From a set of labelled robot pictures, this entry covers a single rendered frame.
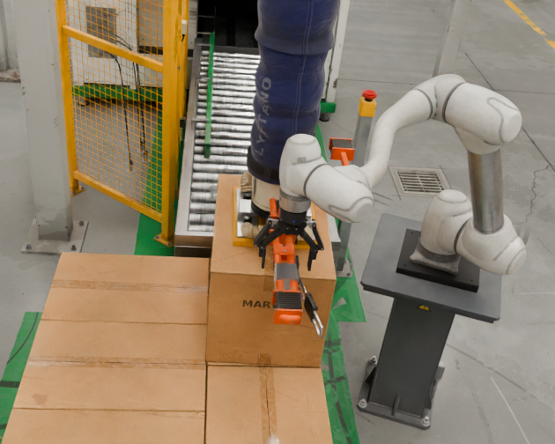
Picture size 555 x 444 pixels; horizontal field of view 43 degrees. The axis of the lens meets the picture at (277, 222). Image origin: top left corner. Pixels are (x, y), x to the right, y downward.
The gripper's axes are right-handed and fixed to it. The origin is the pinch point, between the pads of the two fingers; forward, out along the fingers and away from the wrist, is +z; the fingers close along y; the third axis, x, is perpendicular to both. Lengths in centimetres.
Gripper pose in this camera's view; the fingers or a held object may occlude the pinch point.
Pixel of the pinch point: (285, 263)
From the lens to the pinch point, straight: 203.1
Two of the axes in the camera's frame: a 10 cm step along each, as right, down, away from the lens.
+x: 0.4, 5.7, -8.2
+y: -9.9, -0.6, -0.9
